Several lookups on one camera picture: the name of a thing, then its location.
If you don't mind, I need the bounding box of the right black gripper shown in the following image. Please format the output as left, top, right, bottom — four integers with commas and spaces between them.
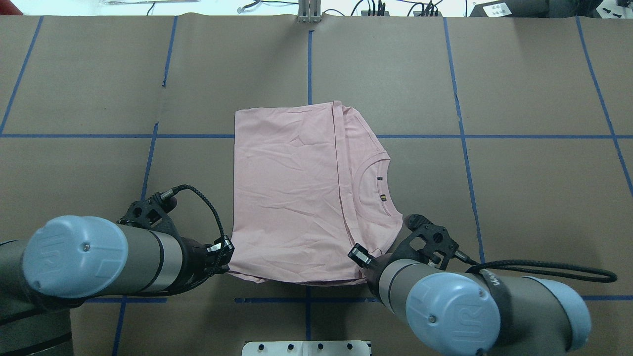
347, 243, 393, 292

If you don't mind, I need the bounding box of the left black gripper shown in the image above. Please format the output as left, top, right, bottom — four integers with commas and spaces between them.
179, 236, 235, 288

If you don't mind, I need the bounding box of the pink Snoopy t-shirt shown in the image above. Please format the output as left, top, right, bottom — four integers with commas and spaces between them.
229, 101, 403, 286

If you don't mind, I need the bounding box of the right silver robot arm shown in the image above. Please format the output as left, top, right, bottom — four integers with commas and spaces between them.
348, 244, 592, 356

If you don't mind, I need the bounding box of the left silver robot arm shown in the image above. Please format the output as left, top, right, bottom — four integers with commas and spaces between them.
0, 216, 234, 356

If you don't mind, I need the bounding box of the black box white label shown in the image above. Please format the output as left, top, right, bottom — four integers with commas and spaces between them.
467, 0, 549, 18

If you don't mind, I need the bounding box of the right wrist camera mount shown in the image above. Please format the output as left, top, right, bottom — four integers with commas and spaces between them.
393, 214, 459, 271

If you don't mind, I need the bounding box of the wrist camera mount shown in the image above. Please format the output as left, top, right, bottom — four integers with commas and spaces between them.
117, 190, 178, 237
393, 214, 459, 271

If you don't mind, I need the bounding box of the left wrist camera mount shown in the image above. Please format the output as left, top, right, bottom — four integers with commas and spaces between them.
117, 190, 178, 237

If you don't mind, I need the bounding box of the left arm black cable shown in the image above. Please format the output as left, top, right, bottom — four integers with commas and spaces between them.
168, 184, 229, 292

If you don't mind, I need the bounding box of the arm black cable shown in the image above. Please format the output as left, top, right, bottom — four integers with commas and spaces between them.
455, 249, 619, 284
168, 184, 229, 292

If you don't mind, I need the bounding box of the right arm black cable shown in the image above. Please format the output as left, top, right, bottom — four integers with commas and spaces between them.
455, 249, 619, 284

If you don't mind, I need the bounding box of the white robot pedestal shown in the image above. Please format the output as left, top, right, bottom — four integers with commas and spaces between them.
241, 340, 373, 356

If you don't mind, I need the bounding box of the aluminium frame post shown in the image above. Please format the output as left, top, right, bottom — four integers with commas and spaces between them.
297, 0, 322, 23

